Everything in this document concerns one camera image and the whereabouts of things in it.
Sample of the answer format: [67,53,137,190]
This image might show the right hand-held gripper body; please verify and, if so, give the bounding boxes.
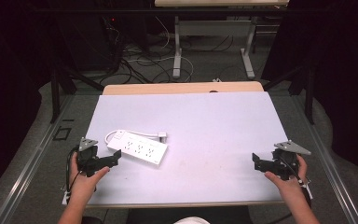
[271,139,312,182]

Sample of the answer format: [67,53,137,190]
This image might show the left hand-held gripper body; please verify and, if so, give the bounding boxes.
[76,136,107,177]

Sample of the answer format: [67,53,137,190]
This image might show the white power strip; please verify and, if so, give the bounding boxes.
[106,131,169,166]

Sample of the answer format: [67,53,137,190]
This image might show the white power strip cable with plug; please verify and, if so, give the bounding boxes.
[104,129,168,146]

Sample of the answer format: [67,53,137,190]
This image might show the person's right hand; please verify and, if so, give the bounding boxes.
[263,154,309,200]

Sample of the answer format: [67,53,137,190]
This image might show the person's left hand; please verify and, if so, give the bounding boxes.
[68,151,111,202]

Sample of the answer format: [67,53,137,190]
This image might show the black floor socket box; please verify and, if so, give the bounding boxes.
[52,126,73,142]

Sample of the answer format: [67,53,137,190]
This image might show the white table mat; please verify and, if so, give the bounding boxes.
[85,91,290,207]

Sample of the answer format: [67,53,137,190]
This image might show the person's dark pants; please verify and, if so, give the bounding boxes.
[82,205,255,224]

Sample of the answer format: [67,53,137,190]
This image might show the black metal stand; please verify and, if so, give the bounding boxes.
[261,63,317,126]
[48,60,105,124]

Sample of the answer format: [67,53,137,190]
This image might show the wooden table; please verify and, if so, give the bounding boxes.
[85,80,290,209]

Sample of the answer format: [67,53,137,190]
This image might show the person's white shirt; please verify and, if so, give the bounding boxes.
[172,216,211,224]

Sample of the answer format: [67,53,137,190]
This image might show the dark curtain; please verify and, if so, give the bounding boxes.
[260,0,358,185]
[0,0,55,204]

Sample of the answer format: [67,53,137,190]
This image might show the black computer tower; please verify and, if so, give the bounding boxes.
[54,12,122,72]

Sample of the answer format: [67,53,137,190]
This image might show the desk with white legs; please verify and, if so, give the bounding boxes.
[154,0,291,80]

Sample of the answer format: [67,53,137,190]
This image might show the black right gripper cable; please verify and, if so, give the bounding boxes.
[278,154,313,206]

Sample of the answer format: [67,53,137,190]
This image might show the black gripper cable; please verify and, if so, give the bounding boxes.
[64,146,81,195]
[278,154,313,206]

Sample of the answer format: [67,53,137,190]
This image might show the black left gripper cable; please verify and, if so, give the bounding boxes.
[64,146,81,195]

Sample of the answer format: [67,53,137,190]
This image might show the metal floor rail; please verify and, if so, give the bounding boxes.
[290,94,358,224]
[0,93,76,224]

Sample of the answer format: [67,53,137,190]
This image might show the bundle of black floor cables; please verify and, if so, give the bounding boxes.
[101,17,176,86]

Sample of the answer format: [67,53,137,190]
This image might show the white floor cable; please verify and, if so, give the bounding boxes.
[126,15,196,82]

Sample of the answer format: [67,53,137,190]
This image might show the thin black floor cable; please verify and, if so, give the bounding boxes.
[180,33,235,54]

